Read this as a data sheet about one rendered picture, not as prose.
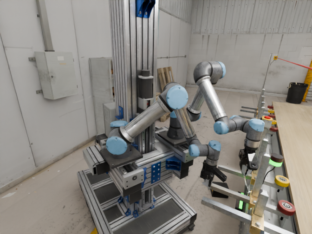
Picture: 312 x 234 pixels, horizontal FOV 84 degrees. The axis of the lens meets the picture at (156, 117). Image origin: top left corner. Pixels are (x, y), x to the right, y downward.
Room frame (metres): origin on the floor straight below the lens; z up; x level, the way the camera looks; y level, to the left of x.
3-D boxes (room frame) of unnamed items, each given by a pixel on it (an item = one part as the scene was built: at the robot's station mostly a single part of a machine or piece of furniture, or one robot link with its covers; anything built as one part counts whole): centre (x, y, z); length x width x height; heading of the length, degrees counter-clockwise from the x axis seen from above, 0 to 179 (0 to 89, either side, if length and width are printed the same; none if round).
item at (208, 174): (0.95, -0.36, 0.96); 0.09 x 0.08 x 0.12; 61
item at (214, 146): (0.95, -0.37, 1.12); 0.09 x 0.08 x 0.11; 96
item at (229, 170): (1.05, -0.70, 0.84); 0.43 x 0.03 x 0.04; 61
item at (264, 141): (1.06, -0.76, 0.91); 0.03 x 0.03 x 0.48; 61
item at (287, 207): (0.74, -0.75, 0.85); 0.08 x 0.08 x 0.11
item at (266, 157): (0.85, -0.64, 0.93); 0.03 x 0.03 x 0.48; 61
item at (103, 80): (3.44, 0.80, 0.78); 0.90 x 0.45 x 1.55; 155
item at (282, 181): (0.95, -0.87, 0.85); 0.08 x 0.08 x 0.11
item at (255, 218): (0.61, -0.50, 0.95); 0.13 x 0.06 x 0.05; 151
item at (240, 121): (0.96, -0.49, 1.30); 0.11 x 0.11 x 0.08; 28
